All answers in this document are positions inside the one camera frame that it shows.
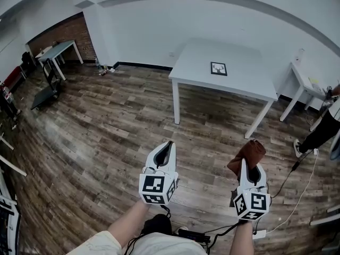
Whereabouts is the brown cloth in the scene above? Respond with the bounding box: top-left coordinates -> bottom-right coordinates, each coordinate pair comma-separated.
226,139 -> 267,181

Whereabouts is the red fire extinguisher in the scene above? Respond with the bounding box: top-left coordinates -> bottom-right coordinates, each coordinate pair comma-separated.
0,80 -> 15,111

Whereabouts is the person's right forearm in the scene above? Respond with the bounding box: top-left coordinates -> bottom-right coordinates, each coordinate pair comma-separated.
230,220 -> 256,255

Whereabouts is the person's left forearm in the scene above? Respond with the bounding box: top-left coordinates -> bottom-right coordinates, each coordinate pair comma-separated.
107,199 -> 150,249

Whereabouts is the person's black shoe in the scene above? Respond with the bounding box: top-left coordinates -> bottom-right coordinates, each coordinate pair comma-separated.
142,213 -> 173,236

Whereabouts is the black picture frame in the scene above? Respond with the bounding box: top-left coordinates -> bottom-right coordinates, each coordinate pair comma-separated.
210,61 -> 228,77

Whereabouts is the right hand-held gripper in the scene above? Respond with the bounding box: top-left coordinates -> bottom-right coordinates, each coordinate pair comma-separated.
232,158 -> 272,222

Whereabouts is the small white table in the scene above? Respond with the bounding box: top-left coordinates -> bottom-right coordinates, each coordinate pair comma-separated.
278,61 -> 336,132

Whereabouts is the white frame rig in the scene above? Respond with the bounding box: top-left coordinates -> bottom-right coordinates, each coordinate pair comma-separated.
0,163 -> 22,255

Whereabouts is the person's cream shirt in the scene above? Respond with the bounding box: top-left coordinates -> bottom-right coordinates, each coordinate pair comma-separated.
65,229 -> 208,255

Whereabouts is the black bag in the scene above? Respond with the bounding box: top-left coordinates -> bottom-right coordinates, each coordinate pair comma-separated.
20,51 -> 37,72

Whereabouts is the black floor cable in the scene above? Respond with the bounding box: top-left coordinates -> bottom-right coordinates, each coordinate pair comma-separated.
270,160 -> 302,199

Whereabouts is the white cable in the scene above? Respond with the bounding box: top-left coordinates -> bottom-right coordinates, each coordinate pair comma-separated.
265,148 -> 320,235

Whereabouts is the grey top table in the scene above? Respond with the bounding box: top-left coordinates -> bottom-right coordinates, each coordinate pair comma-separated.
36,39 -> 84,82

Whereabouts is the black platform trolley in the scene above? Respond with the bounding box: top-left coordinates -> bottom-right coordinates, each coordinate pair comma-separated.
30,57 -> 63,111

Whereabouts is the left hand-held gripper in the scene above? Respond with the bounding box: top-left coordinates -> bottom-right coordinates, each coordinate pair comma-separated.
138,141 -> 179,206

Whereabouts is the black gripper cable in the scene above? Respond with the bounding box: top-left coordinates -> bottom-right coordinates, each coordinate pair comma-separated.
207,220 -> 244,245
158,204 -> 173,220

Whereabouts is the black electronic box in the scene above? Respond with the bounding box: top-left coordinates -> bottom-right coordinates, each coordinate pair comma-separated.
177,228 -> 212,246

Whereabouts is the large white square table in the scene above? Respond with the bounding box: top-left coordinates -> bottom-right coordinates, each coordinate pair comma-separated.
168,37 -> 279,140

